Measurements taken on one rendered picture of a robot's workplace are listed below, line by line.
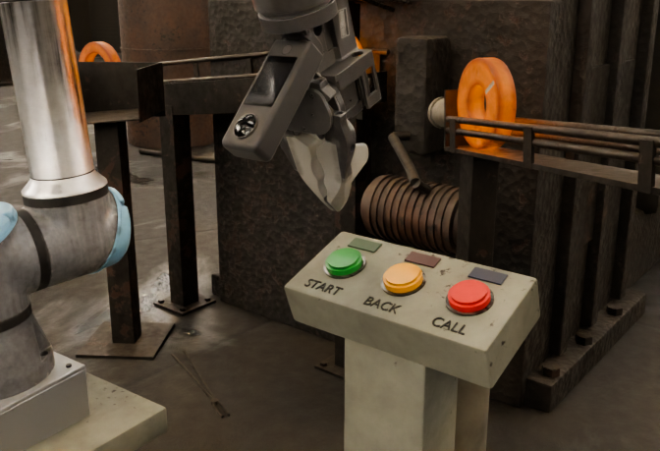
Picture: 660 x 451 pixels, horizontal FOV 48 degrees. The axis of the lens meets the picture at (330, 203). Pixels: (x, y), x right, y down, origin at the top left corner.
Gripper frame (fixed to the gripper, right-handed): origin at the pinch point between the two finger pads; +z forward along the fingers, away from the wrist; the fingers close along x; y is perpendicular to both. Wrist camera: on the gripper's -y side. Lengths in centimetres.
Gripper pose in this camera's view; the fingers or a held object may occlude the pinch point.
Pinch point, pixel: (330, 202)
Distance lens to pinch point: 75.2
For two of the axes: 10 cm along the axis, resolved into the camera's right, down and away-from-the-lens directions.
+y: 5.9, -5.3, 6.1
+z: 2.1, 8.3, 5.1
